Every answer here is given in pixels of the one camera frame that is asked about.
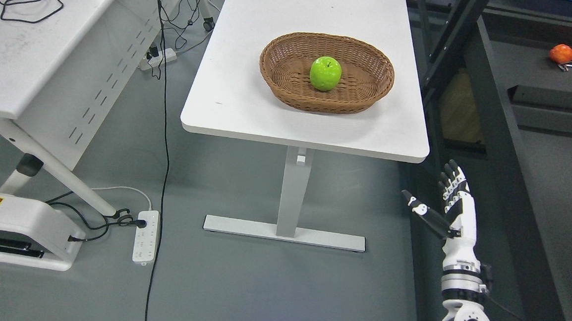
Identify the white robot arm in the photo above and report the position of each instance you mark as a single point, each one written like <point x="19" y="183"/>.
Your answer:
<point x="464" y="292"/>

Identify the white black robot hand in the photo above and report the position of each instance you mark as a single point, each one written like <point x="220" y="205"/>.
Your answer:
<point x="457" y="226"/>

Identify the black metal shelf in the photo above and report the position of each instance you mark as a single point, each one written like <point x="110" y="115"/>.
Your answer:
<point x="498" y="106"/>

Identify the white folding table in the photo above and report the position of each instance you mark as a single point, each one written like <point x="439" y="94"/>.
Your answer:
<point x="63" y="64"/>

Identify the brown wicker basket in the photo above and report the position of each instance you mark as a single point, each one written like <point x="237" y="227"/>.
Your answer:
<point x="367" y="74"/>

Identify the white power strip far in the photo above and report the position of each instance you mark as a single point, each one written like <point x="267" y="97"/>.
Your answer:
<point x="149" y="61"/>

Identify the white robot base unit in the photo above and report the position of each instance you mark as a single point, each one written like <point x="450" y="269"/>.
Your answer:
<point x="32" y="233"/>

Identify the green apple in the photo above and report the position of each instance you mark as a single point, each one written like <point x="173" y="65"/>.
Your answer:
<point x="325" y="73"/>

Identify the white standing desk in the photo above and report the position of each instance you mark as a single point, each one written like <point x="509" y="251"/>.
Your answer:
<point x="229" y="98"/>

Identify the white power strip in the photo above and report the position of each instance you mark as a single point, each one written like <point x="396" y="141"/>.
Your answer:
<point x="145" y="241"/>
<point x="149" y="61"/>

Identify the white power strip near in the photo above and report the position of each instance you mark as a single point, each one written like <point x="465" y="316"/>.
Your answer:
<point x="145" y="241"/>

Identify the orange toy on shelf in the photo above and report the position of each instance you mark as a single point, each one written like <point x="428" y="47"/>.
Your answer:
<point x="561" y="54"/>

